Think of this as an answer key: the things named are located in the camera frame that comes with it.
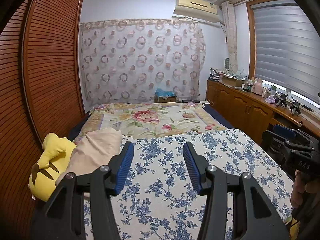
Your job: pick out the purple cloth bundle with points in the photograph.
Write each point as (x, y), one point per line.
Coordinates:
(270, 100)

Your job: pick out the person's right hand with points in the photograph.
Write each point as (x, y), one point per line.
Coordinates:
(298, 192)

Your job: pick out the small round fan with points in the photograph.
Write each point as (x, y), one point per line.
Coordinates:
(227, 63)

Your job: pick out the pink thermos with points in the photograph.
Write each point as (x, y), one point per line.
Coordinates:
(258, 87)

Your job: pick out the circle patterned hanging cloth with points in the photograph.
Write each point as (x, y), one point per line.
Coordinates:
(140, 60)

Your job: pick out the wooden cabinet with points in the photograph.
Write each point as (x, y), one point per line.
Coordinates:
(240, 107)

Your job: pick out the yellow plush toy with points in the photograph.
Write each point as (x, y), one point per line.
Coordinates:
(50, 155)

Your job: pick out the blue floral blanket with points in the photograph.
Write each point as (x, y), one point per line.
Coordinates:
(162, 180)

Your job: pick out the peach printed t-shirt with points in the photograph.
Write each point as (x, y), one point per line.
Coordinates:
(95, 145)

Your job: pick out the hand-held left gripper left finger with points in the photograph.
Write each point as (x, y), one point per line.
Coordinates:
(125, 167)

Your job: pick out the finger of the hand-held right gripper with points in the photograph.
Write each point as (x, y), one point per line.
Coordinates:
(285, 129)
(276, 145)

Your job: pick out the beige window curtain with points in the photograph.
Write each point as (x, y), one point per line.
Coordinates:
(231, 35)

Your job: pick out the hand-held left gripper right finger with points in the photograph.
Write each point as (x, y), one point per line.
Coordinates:
(192, 167)

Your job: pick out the black tripod gadget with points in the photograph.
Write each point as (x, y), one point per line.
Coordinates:
(295, 107)
(281, 100)

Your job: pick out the dark green bottle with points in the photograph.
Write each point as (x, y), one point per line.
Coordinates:
(249, 86)

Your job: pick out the pink floral blanket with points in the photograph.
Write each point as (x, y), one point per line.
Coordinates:
(150, 117)

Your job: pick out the stack of folded cloths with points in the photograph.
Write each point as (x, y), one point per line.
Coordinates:
(215, 74)

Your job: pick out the wooden window frame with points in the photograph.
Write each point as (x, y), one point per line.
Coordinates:
(251, 42)

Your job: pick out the green capped bottle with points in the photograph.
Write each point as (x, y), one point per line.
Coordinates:
(273, 91)

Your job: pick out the cream air conditioner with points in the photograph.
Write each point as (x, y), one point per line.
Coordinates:
(195, 7)

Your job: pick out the grey window blind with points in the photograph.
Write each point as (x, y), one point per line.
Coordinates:
(282, 52)

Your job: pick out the open cardboard box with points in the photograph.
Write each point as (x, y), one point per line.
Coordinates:
(232, 81)

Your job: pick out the wooden louvered wardrobe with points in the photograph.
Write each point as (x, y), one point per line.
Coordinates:
(50, 55)

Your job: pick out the brown cardboard box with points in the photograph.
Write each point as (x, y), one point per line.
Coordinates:
(166, 99)

